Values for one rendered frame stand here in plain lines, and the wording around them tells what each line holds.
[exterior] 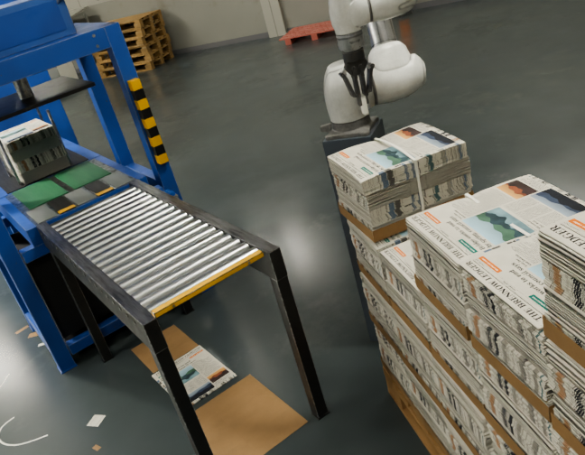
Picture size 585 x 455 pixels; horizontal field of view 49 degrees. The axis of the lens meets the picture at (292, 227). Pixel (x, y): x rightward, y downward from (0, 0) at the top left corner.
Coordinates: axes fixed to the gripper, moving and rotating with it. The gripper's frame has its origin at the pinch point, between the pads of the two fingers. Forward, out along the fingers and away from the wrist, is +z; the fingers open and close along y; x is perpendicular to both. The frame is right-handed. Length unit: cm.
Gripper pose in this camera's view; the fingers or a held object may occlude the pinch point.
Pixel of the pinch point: (363, 105)
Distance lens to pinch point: 234.2
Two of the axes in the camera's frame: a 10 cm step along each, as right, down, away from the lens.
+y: 9.3, -3.4, 1.5
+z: 2.4, 8.6, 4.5
